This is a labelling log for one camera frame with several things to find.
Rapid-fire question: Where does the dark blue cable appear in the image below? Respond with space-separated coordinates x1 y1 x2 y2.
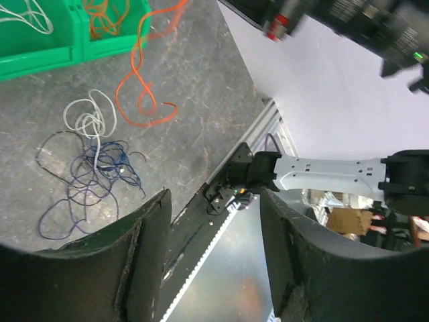
83 140 146 199

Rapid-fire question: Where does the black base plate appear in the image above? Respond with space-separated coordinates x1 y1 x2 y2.
155 142 253 321

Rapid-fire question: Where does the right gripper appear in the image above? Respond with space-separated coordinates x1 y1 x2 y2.
217 0 309 43

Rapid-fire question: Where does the bright orange cable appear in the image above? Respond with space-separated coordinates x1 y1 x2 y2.
115 0 188 128

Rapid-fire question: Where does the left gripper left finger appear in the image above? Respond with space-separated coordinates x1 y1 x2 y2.
1 189 172 321

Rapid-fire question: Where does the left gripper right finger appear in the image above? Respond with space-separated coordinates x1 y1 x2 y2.
260 191 428 321

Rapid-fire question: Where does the grey slotted cable duct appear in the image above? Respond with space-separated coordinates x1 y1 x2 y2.
161 198 264 321

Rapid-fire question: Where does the brown orange cable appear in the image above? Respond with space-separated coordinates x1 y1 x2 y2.
81 0 131 40

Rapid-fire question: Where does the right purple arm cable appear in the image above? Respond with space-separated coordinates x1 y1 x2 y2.
265 132 284 154

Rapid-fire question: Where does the green compartment bin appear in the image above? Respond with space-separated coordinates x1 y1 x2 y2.
1 1 151 81

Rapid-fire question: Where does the black thin cable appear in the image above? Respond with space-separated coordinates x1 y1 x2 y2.
35 130 148 189

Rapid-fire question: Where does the purple thin cable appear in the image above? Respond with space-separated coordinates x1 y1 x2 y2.
38 147 120 241

